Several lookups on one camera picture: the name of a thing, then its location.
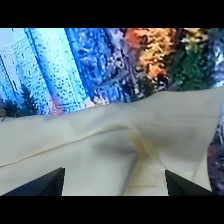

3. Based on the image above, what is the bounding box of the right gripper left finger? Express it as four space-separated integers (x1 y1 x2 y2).
3 167 66 197

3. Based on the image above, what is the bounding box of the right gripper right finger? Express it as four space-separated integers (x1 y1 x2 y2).
164 169 216 197

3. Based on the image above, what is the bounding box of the pale green shirt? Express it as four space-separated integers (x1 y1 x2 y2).
0 87 224 197

